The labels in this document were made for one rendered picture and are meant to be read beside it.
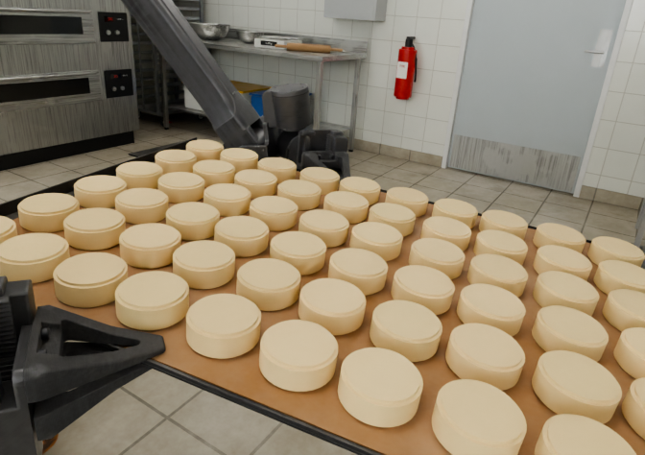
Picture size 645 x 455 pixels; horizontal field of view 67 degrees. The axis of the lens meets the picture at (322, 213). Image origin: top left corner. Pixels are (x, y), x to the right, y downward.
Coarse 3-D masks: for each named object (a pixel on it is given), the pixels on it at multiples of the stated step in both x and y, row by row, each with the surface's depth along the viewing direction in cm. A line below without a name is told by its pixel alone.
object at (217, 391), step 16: (176, 144) 68; (128, 160) 60; (144, 160) 63; (48, 192) 50; (64, 192) 52; (384, 192) 64; (0, 208) 46; (16, 208) 47; (160, 368) 30; (192, 384) 30; (208, 384) 29; (240, 400) 29; (272, 416) 28; (288, 416) 28; (304, 432) 28; (320, 432) 27; (352, 448) 27; (368, 448) 27
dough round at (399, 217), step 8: (376, 208) 53; (384, 208) 53; (392, 208) 54; (400, 208) 54; (408, 208) 54; (376, 216) 52; (384, 216) 51; (392, 216) 52; (400, 216) 52; (408, 216) 52; (392, 224) 51; (400, 224) 51; (408, 224) 51; (400, 232) 51; (408, 232) 52
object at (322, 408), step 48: (528, 240) 55; (48, 288) 37; (192, 288) 39; (384, 288) 42; (528, 288) 45; (336, 336) 35; (528, 336) 38; (240, 384) 30; (336, 384) 31; (432, 384) 32; (528, 384) 33; (624, 384) 34; (336, 432) 28; (384, 432) 28; (432, 432) 28; (528, 432) 29; (624, 432) 30
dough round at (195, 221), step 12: (180, 204) 48; (192, 204) 48; (204, 204) 49; (168, 216) 46; (180, 216) 46; (192, 216) 46; (204, 216) 46; (216, 216) 47; (180, 228) 45; (192, 228) 45; (204, 228) 46; (192, 240) 46
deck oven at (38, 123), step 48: (0, 0) 321; (48, 0) 346; (96, 0) 375; (0, 48) 328; (48, 48) 354; (96, 48) 385; (0, 96) 333; (48, 96) 360; (96, 96) 393; (0, 144) 344; (48, 144) 372; (96, 144) 411
